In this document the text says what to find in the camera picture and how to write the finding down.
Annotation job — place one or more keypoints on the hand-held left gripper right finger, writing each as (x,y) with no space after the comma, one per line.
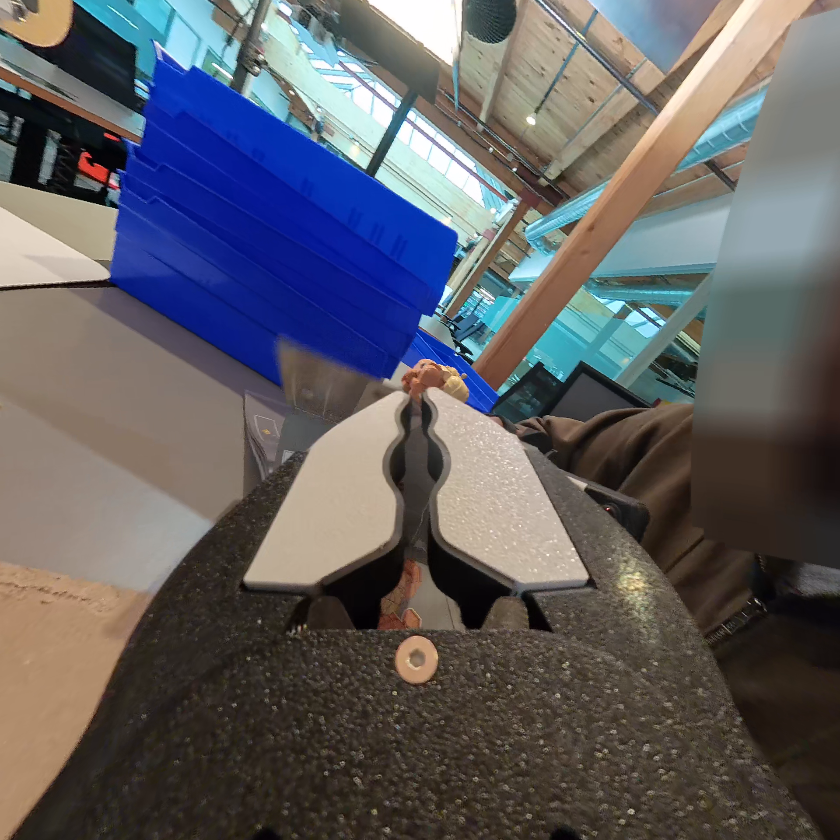
(499,512)

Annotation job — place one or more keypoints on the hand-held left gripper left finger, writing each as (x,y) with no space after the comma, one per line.
(328,512)

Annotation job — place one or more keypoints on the grey instruction booklet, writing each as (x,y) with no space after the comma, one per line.
(295,436)

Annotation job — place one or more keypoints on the person's right forearm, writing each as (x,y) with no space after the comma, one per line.
(623,453)

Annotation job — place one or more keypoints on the grey desk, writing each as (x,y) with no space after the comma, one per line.
(131,407)

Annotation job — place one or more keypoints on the black monitor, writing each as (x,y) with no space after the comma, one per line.
(525,394)
(597,397)

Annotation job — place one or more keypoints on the blue storage tray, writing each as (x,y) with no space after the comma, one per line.
(476,384)

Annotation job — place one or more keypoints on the brown brick lion model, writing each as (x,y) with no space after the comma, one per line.
(430,375)

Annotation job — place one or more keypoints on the black office chair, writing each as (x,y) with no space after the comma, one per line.
(467,328)

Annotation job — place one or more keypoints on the person's dark jacket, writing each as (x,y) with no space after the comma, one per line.
(774,656)

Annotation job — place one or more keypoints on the stack of blue plastic bins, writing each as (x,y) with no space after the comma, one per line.
(262,229)

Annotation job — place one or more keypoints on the brown cardboard box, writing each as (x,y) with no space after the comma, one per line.
(52,689)

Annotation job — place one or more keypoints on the black screen on pole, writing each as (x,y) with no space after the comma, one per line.
(394,46)

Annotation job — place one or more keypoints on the black mesh ceiling lamp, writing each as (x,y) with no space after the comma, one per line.
(489,19)

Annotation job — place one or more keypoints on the background table wooden edge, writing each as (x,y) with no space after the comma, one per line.
(65,92)

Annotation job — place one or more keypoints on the long silver spiral duct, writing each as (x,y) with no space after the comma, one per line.
(571,226)

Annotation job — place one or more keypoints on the wooden post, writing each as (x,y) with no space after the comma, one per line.
(623,197)

